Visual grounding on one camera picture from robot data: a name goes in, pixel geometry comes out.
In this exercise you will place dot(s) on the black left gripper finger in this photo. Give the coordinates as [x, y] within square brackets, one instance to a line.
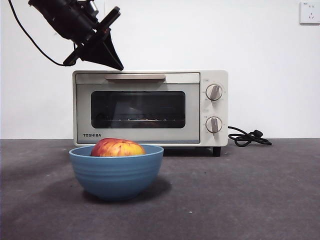
[100, 57]
[112, 47]

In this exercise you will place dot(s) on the glass oven door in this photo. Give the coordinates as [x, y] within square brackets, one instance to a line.
[83, 112]

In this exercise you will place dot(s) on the red yellow apple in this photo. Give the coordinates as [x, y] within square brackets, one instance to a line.
[117, 148]

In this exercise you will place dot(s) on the blue ribbed bowl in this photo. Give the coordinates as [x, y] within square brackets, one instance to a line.
[116, 175]

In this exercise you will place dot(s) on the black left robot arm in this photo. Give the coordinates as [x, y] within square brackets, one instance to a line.
[60, 15]

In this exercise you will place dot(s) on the beige round oven knob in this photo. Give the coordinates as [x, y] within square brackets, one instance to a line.
[214, 92]
[214, 124]

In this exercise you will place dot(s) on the cream Toshiba toaster oven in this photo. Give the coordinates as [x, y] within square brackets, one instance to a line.
[219, 110]

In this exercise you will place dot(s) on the black oven foot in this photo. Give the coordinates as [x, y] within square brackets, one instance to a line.
[216, 151]

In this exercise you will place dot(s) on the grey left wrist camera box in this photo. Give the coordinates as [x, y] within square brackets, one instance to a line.
[93, 7]

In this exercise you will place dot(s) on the white wall socket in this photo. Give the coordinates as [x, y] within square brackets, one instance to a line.
[310, 13]

